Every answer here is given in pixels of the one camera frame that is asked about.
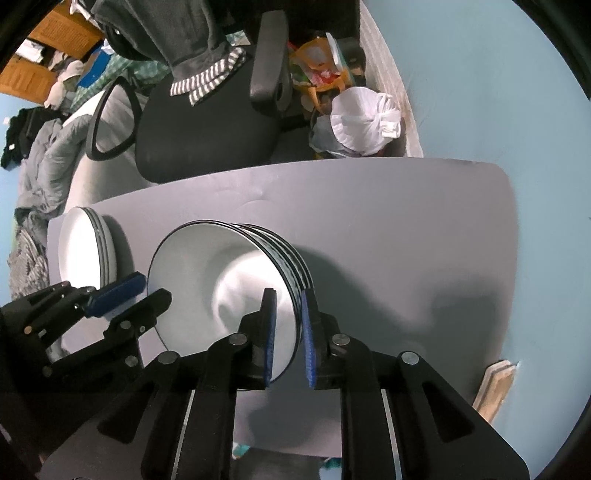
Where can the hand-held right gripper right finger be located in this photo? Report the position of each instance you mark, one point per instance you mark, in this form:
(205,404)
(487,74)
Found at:
(308,341)

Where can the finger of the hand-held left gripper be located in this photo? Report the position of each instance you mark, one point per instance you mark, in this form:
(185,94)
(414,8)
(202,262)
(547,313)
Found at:
(115,293)
(147,307)

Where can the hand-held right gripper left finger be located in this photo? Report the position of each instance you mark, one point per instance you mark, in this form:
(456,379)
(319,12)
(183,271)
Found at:
(270,337)

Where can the white plate black rim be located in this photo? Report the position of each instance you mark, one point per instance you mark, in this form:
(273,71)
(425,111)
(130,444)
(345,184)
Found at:
(105,240)
(81,249)
(112,244)

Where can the grey striped cloth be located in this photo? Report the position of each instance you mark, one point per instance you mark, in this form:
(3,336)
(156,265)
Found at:
(27,263)

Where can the light grey mattress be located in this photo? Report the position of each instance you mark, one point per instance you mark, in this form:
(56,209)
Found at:
(87,184)

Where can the grey duvet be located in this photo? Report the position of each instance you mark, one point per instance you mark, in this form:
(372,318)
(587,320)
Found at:
(51,157)

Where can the black office chair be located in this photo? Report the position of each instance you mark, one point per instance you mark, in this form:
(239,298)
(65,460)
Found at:
(198,134)

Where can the black clothes pile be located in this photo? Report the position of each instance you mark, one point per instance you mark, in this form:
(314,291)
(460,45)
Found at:
(27,129)

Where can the wooden board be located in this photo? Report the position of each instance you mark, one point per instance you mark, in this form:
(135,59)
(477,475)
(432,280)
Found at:
(494,387)

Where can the green checked cloth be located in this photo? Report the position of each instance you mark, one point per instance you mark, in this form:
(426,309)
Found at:
(92,92)

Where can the white plastic bag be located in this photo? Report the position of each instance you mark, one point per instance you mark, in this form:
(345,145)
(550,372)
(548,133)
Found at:
(360,120)

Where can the wooden cupboard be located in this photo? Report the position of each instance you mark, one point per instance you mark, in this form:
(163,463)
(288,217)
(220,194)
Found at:
(27,78)

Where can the grey garment striped cuffs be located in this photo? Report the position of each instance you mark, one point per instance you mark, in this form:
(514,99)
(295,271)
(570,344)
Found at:
(198,41)

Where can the yellow shopping bag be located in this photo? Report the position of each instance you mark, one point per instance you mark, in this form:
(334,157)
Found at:
(314,50)

